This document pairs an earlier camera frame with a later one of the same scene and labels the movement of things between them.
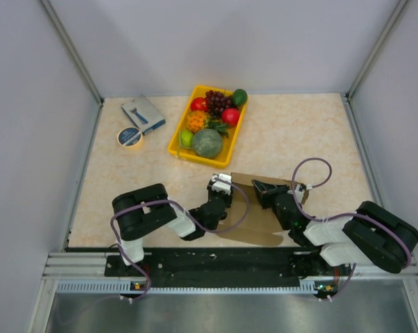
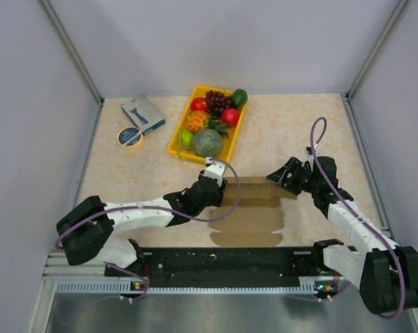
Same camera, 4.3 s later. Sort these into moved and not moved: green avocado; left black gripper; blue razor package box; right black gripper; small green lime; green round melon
Moved: right black gripper; left black gripper
Not moved: small green lime; blue razor package box; green avocado; green round melon
